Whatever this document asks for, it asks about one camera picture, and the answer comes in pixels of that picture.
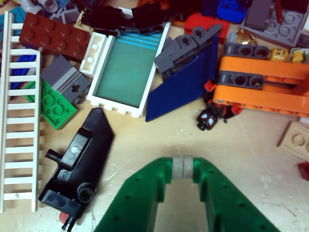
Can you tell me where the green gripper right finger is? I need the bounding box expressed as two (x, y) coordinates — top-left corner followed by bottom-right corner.
(183, 154), (281, 232)

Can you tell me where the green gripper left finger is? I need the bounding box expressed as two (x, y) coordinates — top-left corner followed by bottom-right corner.
(93, 154), (185, 232)

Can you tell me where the small red round Lego piece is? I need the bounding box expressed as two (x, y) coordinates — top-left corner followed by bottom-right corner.
(59, 211), (71, 223)

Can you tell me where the small dark red Lego piece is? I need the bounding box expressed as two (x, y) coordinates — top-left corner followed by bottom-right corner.
(296, 161), (309, 181)

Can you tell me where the black red Lego minifigure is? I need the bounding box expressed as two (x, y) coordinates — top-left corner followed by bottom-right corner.
(197, 80), (244, 132)

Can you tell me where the tan Lego plate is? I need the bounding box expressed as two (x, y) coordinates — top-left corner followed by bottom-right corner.
(277, 120), (309, 162)

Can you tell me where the dark blue Lego panel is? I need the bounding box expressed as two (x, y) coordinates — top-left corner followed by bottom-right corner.
(144, 36), (219, 122)

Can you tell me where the green Lego plate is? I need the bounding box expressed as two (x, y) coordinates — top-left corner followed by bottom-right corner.
(25, 78), (79, 131)

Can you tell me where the white Lego ladder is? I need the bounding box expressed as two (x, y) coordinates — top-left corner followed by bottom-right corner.
(0, 11), (42, 213)

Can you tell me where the gray grooved Lego slope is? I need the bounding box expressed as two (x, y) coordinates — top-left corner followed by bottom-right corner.
(41, 55), (92, 105)

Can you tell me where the small white Lego brick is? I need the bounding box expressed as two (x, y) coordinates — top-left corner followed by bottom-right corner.
(79, 31), (109, 78)

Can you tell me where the gold transparent Lego piece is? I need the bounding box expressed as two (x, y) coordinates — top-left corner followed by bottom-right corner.
(235, 29), (258, 46)

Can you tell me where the blue Lego piece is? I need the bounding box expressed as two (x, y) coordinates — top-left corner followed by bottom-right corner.
(11, 54), (37, 94)

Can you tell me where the light gray Lego plate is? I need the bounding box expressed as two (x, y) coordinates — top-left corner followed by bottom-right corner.
(240, 9), (309, 49)

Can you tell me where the reddish brown Lego plate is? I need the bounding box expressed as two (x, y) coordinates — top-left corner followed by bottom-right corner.
(19, 12), (91, 62)

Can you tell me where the red Lego brick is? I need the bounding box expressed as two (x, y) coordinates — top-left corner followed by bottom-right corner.
(184, 12), (230, 40)

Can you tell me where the black curved Lego piece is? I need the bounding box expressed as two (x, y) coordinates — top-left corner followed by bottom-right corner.
(81, 4), (126, 37)
(131, 4), (181, 34)

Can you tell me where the blue Lego brick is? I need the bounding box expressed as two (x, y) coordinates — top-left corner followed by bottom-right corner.
(216, 0), (249, 24)

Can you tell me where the black Technic panel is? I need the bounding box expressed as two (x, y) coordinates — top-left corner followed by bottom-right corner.
(38, 108), (114, 230)

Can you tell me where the orange Technic beam assembly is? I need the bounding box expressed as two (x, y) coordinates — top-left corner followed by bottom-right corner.
(213, 42), (309, 119)

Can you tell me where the dark gray Technic hinge assembly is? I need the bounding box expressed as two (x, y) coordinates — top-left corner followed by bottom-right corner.
(154, 23), (223, 82)

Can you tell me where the yellow minifigure head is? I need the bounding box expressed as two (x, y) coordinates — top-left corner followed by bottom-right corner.
(269, 47), (290, 63)

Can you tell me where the yellow printed minifigure piece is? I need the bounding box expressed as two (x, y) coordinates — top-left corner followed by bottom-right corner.
(290, 47), (309, 64)

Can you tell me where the white Lego window frame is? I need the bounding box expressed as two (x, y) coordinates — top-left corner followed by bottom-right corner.
(86, 23), (171, 119)

